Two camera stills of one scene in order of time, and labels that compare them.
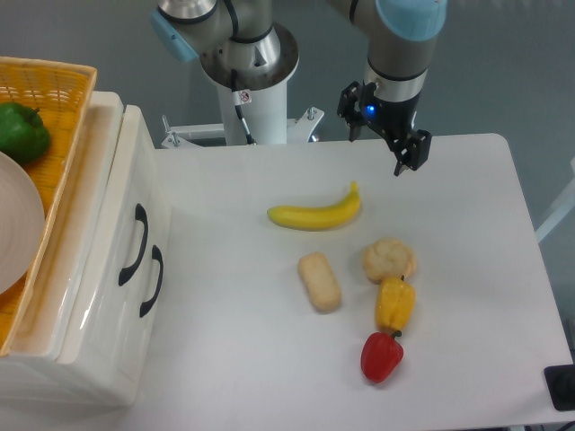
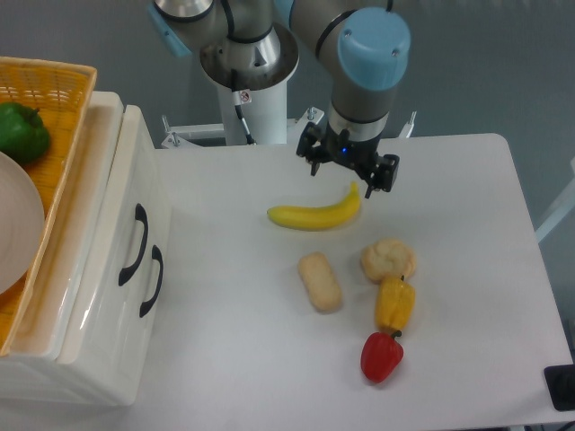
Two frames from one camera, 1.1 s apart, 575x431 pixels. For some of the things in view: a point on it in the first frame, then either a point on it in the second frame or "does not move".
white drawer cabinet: [96, 326] does not move
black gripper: [393, 118] to [358, 155]
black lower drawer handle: [156, 254] does not move
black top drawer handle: [142, 215] does not move
